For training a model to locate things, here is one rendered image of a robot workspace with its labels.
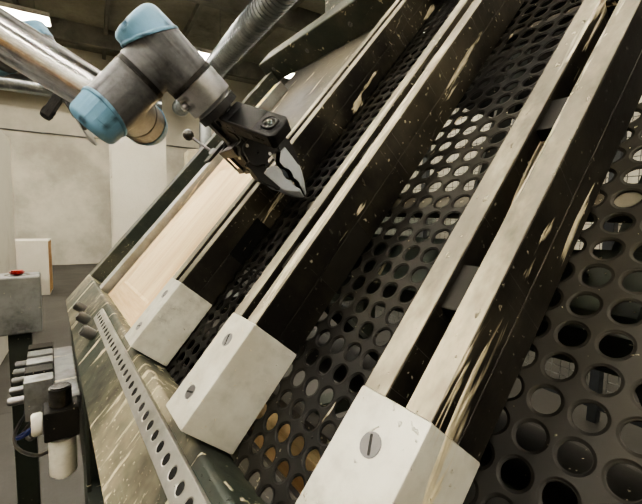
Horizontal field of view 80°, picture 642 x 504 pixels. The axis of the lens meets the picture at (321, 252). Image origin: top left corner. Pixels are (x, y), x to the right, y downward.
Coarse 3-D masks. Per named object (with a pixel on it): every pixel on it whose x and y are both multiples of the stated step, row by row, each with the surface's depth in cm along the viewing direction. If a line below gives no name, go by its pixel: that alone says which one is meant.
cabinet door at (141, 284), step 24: (216, 168) 129; (216, 192) 111; (240, 192) 94; (192, 216) 111; (216, 216) 96; (168, 240) 111; (192, 240) 96; (144, 264) 111; (168, 264) 96; (120, 288) 110; (144, 288) 96
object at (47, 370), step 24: (24, 360) 105; (48, 360) 97; (72, 360) 103; (24, 384) 84; (48, 384) 86; (72, 384) 89; (24, 408) 84; (48, 408) 76; (72, 408) 77; (24, 432) 94; (48, 432) 75; (72, 432) 77; (72, 456) 78
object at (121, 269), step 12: (276, 84) 146; (264, 96) 145; (276, 96) 143; (264, 108) 141; (216, 156) 132; (204, 168) 131; (192, 180) 132; (204, 180) 131; (192, 192) 129; (180, 204) 127; (168, 216) 125; (156, 228) 124; (144, 240) 122; (132, 252) 120; (120, 264) 120; (132, 264) 120; (108, 276) 120; (120, 276) 119; (108, 288) 117
